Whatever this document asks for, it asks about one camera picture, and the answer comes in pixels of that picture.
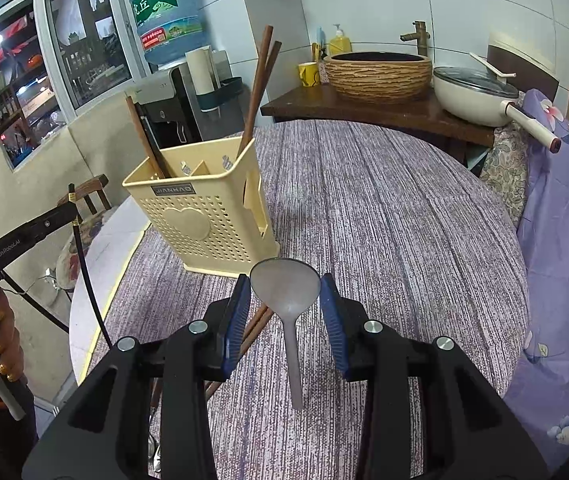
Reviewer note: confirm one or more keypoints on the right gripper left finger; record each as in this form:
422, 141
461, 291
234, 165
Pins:
226, 320

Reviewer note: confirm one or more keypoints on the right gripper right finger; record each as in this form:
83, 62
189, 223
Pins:
344, 320

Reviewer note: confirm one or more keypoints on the grey plastic spoon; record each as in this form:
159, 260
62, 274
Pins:
288, 287

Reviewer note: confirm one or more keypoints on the brown wooden chopstick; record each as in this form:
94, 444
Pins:
157, 169

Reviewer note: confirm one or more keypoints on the thin brown chopstick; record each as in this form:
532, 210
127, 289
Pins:
234, 349

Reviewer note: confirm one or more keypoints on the brown chopstick on table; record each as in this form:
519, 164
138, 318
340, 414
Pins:
211, 387

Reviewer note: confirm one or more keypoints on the cream plastic utensil basket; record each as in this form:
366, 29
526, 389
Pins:
213, 213

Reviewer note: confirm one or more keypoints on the wooden chair with cushion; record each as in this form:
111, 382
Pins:
91, 194

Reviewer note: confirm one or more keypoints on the dark wooden counter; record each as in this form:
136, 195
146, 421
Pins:
424, 114

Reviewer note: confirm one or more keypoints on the grey water dispenser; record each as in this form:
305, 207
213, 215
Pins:
166, 102

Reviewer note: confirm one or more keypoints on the purple floral cloth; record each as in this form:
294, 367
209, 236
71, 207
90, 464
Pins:
539, 392

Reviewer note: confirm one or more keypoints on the woven pattern basin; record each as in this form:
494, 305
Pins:
379, 77

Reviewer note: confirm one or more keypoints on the yellow mug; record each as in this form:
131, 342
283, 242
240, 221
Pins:
309, 74

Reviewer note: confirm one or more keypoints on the paper towel roll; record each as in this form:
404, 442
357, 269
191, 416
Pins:
202, 70

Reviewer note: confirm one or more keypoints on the cream frying pan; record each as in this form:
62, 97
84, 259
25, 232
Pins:
487, 98

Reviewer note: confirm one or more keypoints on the yellow soap bottle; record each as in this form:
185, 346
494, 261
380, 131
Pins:
340, 43

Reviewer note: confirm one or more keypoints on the brown chopstick in basket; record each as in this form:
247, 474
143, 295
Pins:
264, 90
262, 55

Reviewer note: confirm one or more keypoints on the brass faucet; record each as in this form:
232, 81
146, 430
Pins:
420, 36

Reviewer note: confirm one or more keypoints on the blue water jug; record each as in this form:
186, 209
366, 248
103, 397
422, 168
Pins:
168, 29

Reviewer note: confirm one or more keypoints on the window with white frame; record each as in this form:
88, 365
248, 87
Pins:
59, 59

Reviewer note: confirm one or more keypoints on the dark teal wall holder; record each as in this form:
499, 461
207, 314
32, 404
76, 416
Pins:
229, 89

